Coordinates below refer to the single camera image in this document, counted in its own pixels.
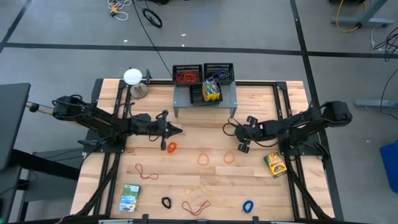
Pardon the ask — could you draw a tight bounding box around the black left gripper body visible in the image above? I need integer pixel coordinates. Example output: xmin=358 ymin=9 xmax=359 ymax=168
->
xmin=149 ymin=110 xmax=169 ymax=151

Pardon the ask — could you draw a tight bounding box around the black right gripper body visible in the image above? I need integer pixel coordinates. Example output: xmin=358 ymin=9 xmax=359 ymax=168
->
xmin=235 ymin=116 xmax=261 ymax=154

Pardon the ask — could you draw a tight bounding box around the yellow crayon box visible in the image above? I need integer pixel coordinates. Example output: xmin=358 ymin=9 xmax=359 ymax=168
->
xmin=201 ymin=81 xmax=214 ymax=103
xmin=263 ymin=151 xmax=288 ymax=179

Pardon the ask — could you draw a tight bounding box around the orange rubber band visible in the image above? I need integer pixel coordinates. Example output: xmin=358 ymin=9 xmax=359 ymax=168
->
xmin=223 ymin=150 xmax=236 ymax=164
xmin=182 ymin=72 xmax=201 ymax=84
xmin=197 ymin=152 xmax=210 ymax=166

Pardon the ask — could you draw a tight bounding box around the green cardboard box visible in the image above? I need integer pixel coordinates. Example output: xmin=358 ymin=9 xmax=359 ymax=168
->
xmin=118 ymin=183 xmax=141 ymax=213
xmin=210 ymin=79 xmax=221 ymax=102

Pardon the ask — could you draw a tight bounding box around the black side desk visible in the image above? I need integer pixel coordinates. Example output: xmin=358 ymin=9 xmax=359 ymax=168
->
xmin=0 ymin=82 xmax=82 ymax=224

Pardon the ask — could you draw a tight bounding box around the grey perforated metal shelf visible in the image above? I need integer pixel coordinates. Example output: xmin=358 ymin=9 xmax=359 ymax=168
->
xmin=172 ymin=84 xmax=238 ymax=119

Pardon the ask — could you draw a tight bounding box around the black mesh basket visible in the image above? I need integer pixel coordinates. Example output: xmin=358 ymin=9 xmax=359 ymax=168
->
xmin=172 ymin=64 xmax=203 ymax=87
xmin=188 ymin=82 xmax=224 ymax=107
xmin=203 ymin=62 xmax=235 ymax=86

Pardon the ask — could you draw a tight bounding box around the white mushroom lamp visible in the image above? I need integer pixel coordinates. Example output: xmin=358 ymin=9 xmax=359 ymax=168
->
xmin=123 ymin=68 xmax=149 ymax=100

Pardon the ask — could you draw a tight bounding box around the grey floor bar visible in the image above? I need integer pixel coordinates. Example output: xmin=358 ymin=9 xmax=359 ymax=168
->
xmin=354 ymin=99 xmax=398 ymax=109

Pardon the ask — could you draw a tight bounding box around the blue bin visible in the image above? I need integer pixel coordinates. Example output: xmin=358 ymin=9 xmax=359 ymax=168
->
xmin=379 ymin=139 xmax=398 ymax=194

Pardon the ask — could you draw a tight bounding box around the long black floor cable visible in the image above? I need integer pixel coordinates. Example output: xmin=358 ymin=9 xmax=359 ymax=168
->
xmin=132 ymin=0 xmax=174 ymax=78

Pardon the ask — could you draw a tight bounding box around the black coiled floor cable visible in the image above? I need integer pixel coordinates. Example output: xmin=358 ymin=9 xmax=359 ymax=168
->
xmin=142 ymin=7 xmax=164 ymax=29

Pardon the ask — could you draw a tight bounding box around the white floor cable bundle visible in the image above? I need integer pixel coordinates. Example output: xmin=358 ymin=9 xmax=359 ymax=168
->
xmin=107 ymin=0 xmax=133 ymax=22

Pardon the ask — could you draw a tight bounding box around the yellow cord with black knob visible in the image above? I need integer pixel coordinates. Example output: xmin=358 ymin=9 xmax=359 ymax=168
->
xmin=25 ymin=101 xmax=93 ymax=129

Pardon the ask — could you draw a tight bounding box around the yellow floor cable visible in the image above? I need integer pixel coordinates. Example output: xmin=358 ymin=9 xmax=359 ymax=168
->
xmin=335 ymin=0 xmax=363 ymax=33

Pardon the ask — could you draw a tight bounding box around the black cable tangle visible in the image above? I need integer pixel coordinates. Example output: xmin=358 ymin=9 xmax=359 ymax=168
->
xmin=373 ymin=26 xmax=398 ymax=63

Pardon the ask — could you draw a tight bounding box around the grey desk leg frame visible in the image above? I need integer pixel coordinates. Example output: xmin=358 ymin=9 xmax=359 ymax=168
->
xmin=330 ymin=0 xmax=395 ymax=29

